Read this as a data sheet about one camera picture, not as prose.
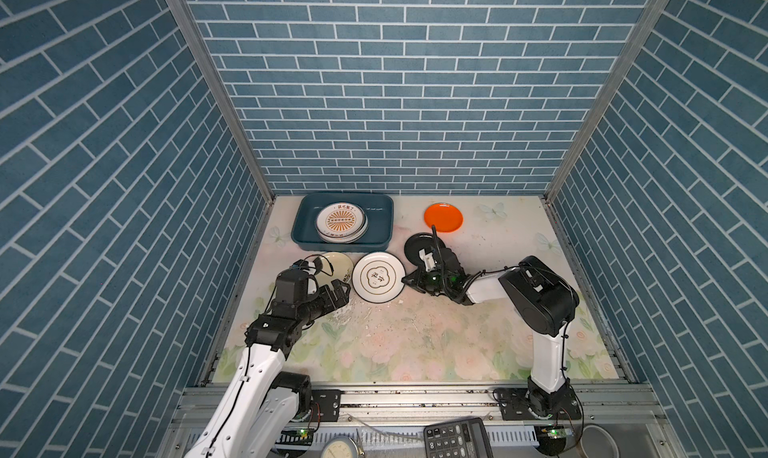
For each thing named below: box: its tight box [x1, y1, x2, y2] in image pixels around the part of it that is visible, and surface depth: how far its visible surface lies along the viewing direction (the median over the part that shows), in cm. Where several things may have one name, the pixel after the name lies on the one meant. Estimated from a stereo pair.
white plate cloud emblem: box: [351, 251, 407, 304], surface depth 98 cm
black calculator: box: [423, 417, 494, 458], surface depth 69 cm
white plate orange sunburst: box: [316, 202, 368, 240], surface depth 110 cm
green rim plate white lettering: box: [316, 216, 369, 244], surface depth 106 cm
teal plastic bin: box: [291, 192, 395, 251], surface depth 111 cm
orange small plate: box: [424, 202, 464, 233], surface depth 116 cm
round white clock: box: [319, 436, 359, 458], surface depth 66 cm
